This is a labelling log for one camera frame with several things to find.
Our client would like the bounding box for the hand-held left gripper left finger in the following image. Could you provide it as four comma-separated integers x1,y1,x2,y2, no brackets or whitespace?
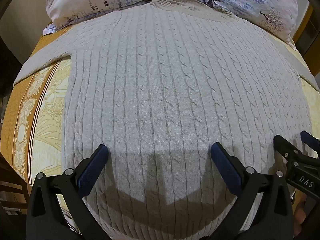
26,144,110,240

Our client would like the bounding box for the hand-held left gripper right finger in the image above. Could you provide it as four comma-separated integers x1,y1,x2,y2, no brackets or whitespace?
210,142,294,240

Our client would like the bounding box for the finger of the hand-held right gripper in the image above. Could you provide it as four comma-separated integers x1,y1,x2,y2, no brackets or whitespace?
300,130,320,153
273,134,303,160

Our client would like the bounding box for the beige cable-knit sweater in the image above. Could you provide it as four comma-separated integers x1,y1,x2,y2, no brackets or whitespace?
14,0,317,240

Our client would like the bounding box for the person's right hand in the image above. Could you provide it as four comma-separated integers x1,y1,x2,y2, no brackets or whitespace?
292,194,310,239

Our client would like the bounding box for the yellow patterned bed sheet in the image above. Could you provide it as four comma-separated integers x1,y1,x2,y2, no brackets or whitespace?
0,25,320,240

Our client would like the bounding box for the wooden chair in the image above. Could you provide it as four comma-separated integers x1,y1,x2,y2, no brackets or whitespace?
0,152,28,216

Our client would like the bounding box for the wooden furniture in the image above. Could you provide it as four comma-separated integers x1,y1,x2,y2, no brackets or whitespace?
292,3,320,57

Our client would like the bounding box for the white pillow tree print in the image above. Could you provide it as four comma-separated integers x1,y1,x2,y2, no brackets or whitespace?
211,0,298,48

